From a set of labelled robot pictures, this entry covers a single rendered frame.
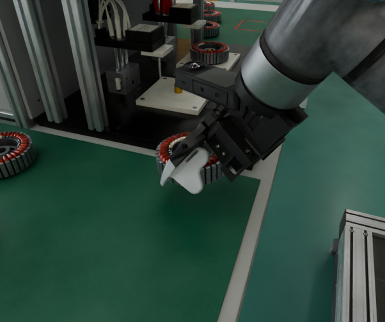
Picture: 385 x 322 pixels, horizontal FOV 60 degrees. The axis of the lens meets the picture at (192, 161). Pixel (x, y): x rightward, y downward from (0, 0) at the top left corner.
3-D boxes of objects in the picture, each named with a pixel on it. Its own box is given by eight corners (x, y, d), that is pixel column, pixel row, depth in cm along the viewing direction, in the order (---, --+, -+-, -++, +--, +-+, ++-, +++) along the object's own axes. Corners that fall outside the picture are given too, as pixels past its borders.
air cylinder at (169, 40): (176, 53, 104) (176, 36, 101) (167, 62, 98) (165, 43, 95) (161, 52, 105) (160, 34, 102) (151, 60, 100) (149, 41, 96)
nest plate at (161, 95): (217, 88, 83) (217, 84, 82) (197, 115, 72) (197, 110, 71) (162, 80, 87) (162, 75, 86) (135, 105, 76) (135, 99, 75)
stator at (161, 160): (243, 165, 52) (244, 145, 50) (192, 199, 46) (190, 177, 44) (193, 141, 59) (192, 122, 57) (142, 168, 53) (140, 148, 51)
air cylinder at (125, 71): (141, 83, 85) (139, 62, 82) (126, 95, 80) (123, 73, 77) (123, 80, 87) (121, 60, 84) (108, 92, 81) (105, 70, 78)
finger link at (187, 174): (171, 215, 44) (219, 172, 41) (146, 180, 46) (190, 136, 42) (181, 209, 47) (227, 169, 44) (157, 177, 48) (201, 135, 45)
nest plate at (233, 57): (240, 57, 101) (240, 53, 101) (227, 75, 90) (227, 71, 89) (194, 52, 105) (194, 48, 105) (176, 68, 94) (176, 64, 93)
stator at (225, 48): (234, 55, 99) (235, 43, 97) (219, 68, 91) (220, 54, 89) (200, 50, 103) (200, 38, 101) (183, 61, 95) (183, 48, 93)
